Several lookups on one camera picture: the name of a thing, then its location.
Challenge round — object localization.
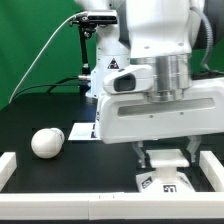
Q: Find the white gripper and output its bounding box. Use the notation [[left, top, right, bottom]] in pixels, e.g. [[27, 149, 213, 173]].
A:
[[95, 78, 224, 168]]

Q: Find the white lamp base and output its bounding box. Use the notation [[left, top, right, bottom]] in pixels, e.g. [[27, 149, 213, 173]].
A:
[[136, 149, 194, 193]]

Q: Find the white lamp bulb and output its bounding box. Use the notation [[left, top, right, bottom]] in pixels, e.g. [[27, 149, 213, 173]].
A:
[[31, 128, 65, 159]]

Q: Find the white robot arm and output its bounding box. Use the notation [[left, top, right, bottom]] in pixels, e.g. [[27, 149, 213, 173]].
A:
[[95, 0, 224, 154]]

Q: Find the white tag sheet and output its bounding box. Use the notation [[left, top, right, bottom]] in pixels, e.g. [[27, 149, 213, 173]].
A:
[[68, 122, 98, 141]]

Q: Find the white right rail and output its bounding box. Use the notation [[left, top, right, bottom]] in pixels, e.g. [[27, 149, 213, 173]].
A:
[[199, 151, 224, 192]]

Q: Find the white rail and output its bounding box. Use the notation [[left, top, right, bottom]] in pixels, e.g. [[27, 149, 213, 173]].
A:
[[0, 152, 17, 192], [0, 192, 224, 220], [199, 151, 224, 192]]

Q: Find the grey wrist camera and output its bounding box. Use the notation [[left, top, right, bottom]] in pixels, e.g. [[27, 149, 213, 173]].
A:
[[103, 65, 154, 95]]

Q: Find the white front rail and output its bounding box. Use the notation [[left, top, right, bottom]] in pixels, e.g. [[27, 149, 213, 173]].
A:
[[0, 192, 224, 220]]

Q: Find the black camera stand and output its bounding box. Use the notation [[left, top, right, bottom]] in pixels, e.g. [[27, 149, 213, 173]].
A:
[[78, 26, 93, 97]]

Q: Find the black cable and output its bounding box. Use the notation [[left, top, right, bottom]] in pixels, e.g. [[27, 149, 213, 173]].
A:
[[12, 76, 82, 101]]

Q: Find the black rear camera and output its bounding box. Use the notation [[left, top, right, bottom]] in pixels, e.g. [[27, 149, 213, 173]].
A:
[[69, 10, 118, 26]]

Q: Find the white camera cable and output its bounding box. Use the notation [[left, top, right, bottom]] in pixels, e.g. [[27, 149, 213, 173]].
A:
[[8, 11, 88, 104]]

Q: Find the white left rail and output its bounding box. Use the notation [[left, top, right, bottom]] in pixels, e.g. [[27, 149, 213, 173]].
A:
[[0, 152, 17, 192]]

